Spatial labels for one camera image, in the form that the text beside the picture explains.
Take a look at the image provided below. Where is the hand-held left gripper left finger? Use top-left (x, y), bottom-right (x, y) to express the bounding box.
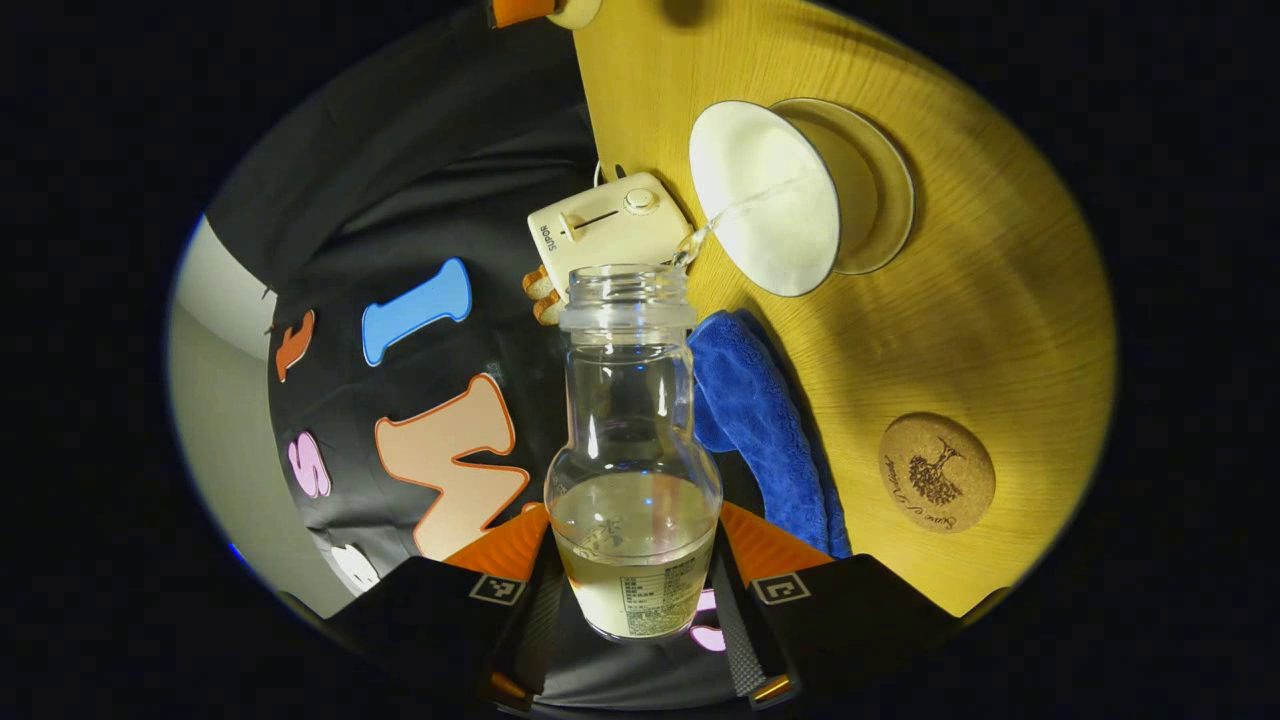
top-left (325, 503), bottom-right (566, 713)

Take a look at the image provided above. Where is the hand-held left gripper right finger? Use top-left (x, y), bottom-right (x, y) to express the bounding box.
top-left (705, 500), bottom-right (963, 711)

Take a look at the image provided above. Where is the clear glass water bottle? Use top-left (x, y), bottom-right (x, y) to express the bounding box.
top-left (544, 263), bottom-right (724, 643)

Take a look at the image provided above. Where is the round cork coaster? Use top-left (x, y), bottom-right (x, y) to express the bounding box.
top-left (878, 413), bottom-right (997, 534)

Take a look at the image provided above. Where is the cream teacup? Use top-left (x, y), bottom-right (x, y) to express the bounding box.
top-left (688, 100), bottom-right (841, 298)

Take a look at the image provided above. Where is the blue towel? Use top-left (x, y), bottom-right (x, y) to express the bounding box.
top-left (688, 309), bottom-right (852, 559)

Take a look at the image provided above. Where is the black backdrop cloth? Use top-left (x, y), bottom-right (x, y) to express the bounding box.
top-left (205, 5), bottom-right (761, 709)

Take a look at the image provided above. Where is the white toaster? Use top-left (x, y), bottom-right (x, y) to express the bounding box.
top-left (527, 171), bottom-right (694, 301)

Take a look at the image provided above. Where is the cream saucer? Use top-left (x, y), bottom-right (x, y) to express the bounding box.
top-left (770, 97), bottom-right (916, 276)

